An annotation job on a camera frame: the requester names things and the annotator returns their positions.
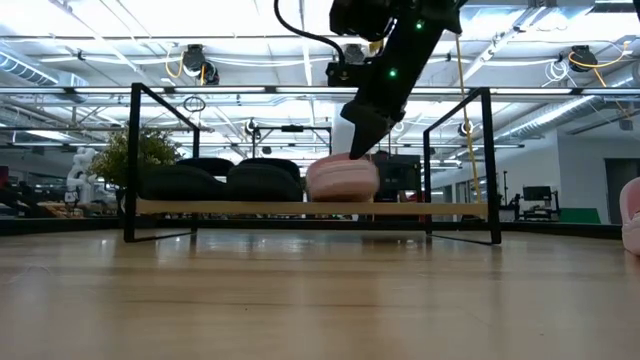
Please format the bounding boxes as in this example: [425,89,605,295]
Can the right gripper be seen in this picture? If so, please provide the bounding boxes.
[341,47,435,161]

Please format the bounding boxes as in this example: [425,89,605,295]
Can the pink slide sandal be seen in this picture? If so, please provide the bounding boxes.
[618,175,640,257]
[304,152,381,203]

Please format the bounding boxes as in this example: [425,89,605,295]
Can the black slide sandal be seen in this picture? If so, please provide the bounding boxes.
[225,157,305,203]
[138,156,236,202]

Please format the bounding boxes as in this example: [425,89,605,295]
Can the black metal shelf wooden board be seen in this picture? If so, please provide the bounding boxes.
[123,82,503,247]

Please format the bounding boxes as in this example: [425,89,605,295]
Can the dark cabinet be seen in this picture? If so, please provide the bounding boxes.
[372,149,424,204]

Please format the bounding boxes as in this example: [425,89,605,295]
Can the long ceiling light strip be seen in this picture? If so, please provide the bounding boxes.
[0,85,640,97]

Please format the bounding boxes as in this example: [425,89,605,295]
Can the black computer monitor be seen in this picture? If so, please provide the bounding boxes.
[522,185,553,202]

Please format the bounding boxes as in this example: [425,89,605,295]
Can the green board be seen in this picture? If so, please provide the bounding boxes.
[558,207,602,225]

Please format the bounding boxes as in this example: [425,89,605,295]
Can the green potted plant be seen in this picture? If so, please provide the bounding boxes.
[88,127,182,194]

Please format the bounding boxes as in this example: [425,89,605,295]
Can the grey door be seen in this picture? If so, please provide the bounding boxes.
[603,157,640,225]

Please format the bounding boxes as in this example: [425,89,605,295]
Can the white humanoid figure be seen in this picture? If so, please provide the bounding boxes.
[66,146,100,205]

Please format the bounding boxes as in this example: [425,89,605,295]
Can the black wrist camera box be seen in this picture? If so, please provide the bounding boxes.
[325,58,372,89]

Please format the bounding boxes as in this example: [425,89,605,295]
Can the black gantry frame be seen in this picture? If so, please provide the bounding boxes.
[251,123,335,161]

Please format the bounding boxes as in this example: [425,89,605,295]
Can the yellow hanging cord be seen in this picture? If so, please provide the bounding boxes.
[453,34,485,204]

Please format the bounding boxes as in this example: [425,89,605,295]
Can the black camera cable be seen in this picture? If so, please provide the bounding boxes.
[273,0,347,64]

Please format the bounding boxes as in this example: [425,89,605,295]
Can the black ceiling cable reel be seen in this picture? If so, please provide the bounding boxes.
[569,44,600,74]
[181,43,207,72]
[200,60,221,86]

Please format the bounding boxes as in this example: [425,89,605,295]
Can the black aluminium rig frame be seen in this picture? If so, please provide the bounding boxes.
[0,215,624,240]

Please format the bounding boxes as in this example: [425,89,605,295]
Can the silver ventilation duct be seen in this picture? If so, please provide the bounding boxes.
[0,49,90,90]

